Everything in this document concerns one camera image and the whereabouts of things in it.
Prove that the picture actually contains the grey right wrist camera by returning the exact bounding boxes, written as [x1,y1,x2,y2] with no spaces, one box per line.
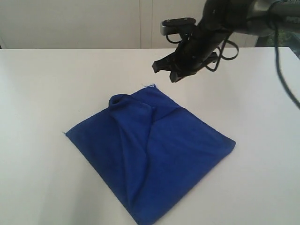
[160,17,196,36]

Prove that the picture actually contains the blue towel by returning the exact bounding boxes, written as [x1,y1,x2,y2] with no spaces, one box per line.
[66,85,236,225]

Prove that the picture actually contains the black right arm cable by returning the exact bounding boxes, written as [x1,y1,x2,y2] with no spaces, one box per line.
[165,14,300,106]

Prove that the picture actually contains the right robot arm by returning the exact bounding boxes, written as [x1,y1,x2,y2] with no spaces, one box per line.
[152,0,300,83]

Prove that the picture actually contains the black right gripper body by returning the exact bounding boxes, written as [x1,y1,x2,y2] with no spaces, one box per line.
[174,21,232,75]

